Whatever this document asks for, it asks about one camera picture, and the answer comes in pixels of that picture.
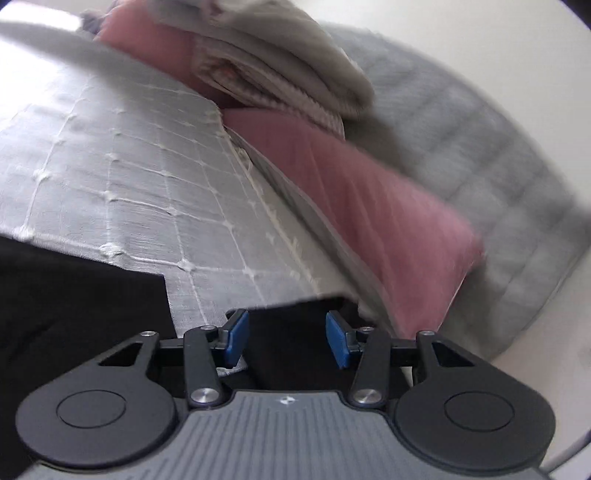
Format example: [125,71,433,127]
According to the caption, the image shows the purple grey cloth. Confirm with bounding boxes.
[81,9,112,36]

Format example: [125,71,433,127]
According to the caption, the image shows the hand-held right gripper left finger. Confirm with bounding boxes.
[97,308,251,411]

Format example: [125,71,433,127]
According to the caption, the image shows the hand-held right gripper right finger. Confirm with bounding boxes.
[324,310,478,411]

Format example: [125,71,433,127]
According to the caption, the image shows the black pants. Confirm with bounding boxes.
[0,235,411,480]

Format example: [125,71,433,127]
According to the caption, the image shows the grey quilted headboard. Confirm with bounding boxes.
[318,23,583,361]

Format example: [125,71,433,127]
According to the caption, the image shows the grey checked bedspread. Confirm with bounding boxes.
[0,21,393,374]

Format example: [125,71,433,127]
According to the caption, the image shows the folded beige quilt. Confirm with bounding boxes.
[148,0,376,140]

